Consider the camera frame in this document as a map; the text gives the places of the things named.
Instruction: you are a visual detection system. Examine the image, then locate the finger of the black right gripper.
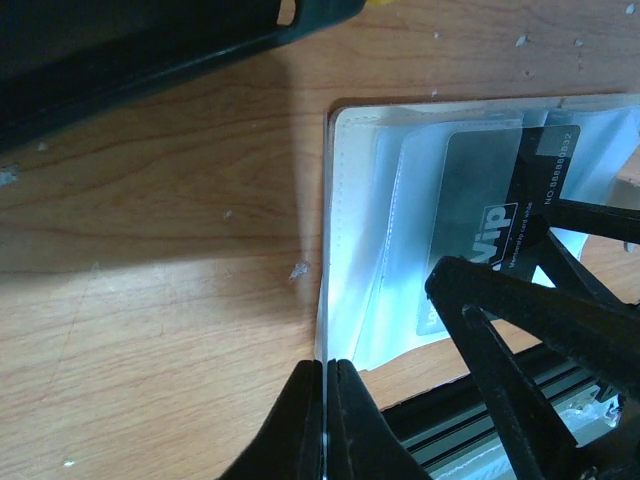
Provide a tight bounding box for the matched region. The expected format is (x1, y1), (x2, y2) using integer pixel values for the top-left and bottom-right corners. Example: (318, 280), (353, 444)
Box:
(425, 256), (639, 467)
(529, 197), (640, 306)

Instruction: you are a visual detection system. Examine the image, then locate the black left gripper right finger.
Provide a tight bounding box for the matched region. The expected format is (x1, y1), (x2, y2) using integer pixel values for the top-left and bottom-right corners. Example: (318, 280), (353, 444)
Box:
(326, 360), (429, 479)

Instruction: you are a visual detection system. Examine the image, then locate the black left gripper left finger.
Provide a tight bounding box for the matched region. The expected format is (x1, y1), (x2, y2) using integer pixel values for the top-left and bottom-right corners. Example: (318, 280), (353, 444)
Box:
(221, 360), (323, 480)

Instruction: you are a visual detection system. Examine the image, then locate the black vip card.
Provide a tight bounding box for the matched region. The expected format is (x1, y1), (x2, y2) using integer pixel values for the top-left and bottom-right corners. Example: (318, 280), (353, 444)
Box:
(415, 123), (582, 338)

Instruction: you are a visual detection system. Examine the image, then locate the black bin with red cards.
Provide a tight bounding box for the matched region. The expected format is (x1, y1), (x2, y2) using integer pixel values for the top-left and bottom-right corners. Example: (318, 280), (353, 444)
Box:
(1, 1), (364, 152)

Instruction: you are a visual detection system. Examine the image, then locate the black aluminium table frame rail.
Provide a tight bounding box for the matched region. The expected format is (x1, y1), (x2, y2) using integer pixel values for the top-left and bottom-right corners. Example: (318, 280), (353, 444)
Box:
(383, 342), (639, 479)

